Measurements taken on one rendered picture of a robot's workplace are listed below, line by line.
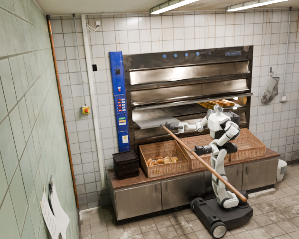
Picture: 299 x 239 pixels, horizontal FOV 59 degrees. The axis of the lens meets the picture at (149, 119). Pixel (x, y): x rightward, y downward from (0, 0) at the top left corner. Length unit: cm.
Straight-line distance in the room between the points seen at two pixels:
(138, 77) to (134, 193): 149
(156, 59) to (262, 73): 169
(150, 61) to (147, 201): 182
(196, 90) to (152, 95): 66
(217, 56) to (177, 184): 186
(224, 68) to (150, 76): 111
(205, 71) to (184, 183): 158
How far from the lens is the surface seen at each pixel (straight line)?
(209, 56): 393
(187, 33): 376
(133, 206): 355
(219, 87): 406
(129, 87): 355
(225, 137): 263
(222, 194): 349
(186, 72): 378
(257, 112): 454
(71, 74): 345
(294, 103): 498
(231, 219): 352
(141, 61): 357
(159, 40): 362
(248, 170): 407
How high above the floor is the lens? 228
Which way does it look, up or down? 17 degrees down
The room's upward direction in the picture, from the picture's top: 3 degrees counter-clockwise
